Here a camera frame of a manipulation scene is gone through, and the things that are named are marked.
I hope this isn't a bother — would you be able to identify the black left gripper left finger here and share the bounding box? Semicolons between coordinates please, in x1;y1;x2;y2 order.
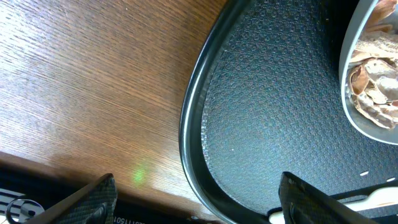
26;173;118;224

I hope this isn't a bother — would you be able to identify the grey plate with food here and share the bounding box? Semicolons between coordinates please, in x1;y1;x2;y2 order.
339;0;397;145

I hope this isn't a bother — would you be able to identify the white plastic fork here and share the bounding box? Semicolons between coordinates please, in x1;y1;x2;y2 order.
269;187;397;224

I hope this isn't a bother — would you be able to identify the round black serving tray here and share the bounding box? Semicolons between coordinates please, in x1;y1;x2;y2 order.
179;0;397;223

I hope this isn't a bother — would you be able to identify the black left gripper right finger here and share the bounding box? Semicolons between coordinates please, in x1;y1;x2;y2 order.
279;172;377;224

